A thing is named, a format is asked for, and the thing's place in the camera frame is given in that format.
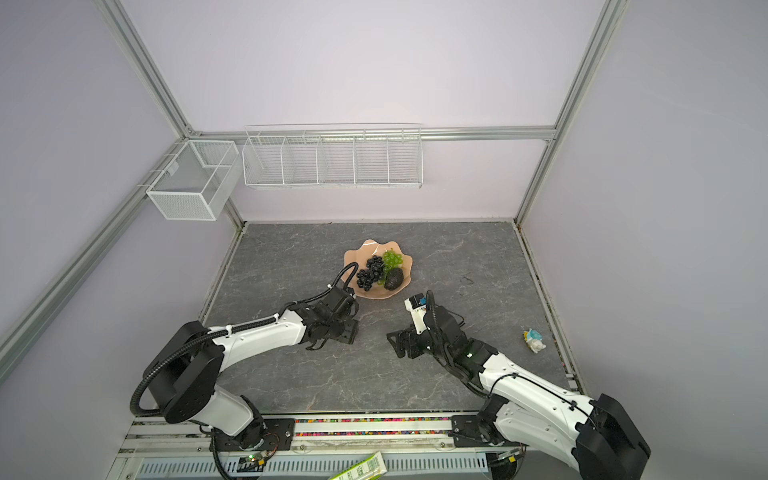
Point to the white wire wall shelf basket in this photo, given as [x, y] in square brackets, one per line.
[333, 155]

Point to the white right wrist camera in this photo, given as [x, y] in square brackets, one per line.
[417, 307]

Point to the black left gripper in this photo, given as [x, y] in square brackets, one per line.
[349, 336]

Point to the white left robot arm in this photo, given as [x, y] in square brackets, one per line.
[181, 383]

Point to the small colourful crumpled object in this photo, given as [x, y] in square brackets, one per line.
[534, 340]

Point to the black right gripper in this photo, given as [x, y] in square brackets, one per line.
[404, 336]

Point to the dark purple fake grape bunch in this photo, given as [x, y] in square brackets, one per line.
[370, 275]

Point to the white wire mesh box basket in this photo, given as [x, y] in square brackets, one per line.
[198, 180]

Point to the green fake grape bunch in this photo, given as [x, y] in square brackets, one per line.
[391, 260]

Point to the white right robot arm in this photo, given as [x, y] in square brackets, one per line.
[595, 437]

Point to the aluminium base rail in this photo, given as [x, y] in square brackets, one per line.
[317, 446]

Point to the green white label package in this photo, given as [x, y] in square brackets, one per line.
[372, 468]

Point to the dark fake avocado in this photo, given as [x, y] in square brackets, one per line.
[394, 279]

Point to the beige wavy fruit bowl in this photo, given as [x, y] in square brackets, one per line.
[360, 256]

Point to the aluminium corner frame post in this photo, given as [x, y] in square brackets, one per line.
[125, 33]

